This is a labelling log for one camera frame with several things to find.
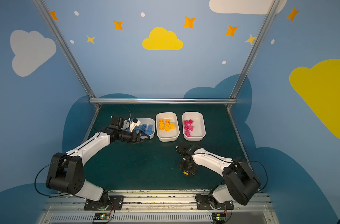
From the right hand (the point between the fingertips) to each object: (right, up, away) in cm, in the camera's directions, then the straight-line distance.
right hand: (184, 168), depth 85 cm
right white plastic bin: (+13, +21, +20) cm, 32 cm away
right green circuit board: (+17, -21, -14) cm, 30 cm away
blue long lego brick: (-29, +24, +19) cm, 42 cm away
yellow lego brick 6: (+1, -2, -2) cm, 3 cm away
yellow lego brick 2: (-15, +25, +20) cm, 36 cm away
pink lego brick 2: (+4, +25, +20) cm, 32 cm away
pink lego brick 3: (+7, +24, +19) cm, 31 cm away
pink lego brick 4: (+4, +20, +15) cm, 26 cm away
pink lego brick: (+7, +29, +23) cm, 37 cm away
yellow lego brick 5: (-7, +26, +22) cm, 34 cm away
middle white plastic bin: (-8, +18, +16) cm, 25 cm away
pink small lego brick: (+4, +28, +24) cm, 37 cm away
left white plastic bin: (-27, +26, +22) cm, 43 cm away
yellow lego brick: (-16, +29, +22) cm, 40 cm away
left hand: (-24, +19, -1) cm, 31 cm away
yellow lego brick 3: (-11, +28, +22) cm, 38 cm away
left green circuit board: (-45, -20, -14) cm, 51 cm away
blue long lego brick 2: (-24, +24, +19) cm, 39 cm away
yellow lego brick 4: (-12, +24, +20) cm, 33 cm away
